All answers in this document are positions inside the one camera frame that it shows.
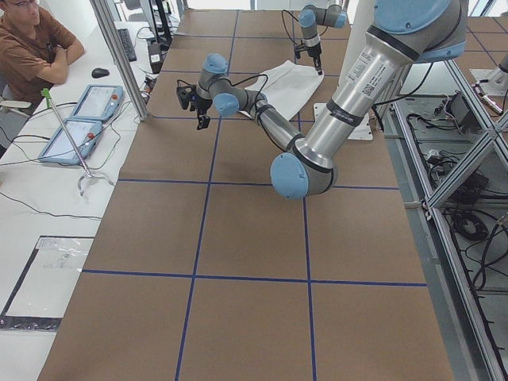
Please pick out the metal rod stand green tip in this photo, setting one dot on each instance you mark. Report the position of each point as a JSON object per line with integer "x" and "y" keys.
{"x": 88, "y": 173}

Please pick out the black box under frame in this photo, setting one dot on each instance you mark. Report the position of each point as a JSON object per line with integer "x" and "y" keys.
{"x": 461, "y": 111}

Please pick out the black computer mouse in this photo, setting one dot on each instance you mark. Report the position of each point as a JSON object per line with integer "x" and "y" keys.
{"x": 99, "y": 72}

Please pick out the black power adapter box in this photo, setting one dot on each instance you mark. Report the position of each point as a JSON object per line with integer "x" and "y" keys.
{"x": 155, "y": 57}

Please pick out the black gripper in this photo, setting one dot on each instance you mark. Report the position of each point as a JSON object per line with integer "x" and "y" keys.
{"x": 201, "y": 104}
{"x": 315, "y": 54}

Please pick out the blue teach pendant far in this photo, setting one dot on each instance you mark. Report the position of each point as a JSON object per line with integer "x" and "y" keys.
{"x": 98, "y": 102}

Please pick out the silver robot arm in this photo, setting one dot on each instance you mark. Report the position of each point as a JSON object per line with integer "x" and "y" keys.
{"x": 333, "y": 15}
{"x": 401, "y": 33}

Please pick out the aluminium frame post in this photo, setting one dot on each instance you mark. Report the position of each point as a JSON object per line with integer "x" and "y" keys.
{"x": 109, "y": 31}

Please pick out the black bordered white sheet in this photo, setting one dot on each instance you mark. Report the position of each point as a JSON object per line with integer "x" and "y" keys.
{"x": 43, "y": 290}

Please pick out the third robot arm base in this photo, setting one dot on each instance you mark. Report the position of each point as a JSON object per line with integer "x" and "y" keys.
{"x": 491, "y": 83}

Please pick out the white camera stand column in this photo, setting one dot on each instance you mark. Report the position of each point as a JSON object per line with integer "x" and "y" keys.
{"x": 346, "y": 117}

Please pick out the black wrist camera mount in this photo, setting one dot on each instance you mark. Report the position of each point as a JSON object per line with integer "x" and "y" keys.
{"x": 298, "y": 49}
{"x": 186, "y": 93}

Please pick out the white long-sleeve printed shirt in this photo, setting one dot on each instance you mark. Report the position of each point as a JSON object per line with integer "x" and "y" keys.
{"x": 289, "y": 87}

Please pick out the person in brown shirt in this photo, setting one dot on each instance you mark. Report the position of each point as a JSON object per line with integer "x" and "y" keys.
{"x": 36, "y": 50}

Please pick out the black keyboard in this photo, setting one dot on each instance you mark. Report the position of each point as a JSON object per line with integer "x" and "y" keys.
{"x": 127, "y": 44}

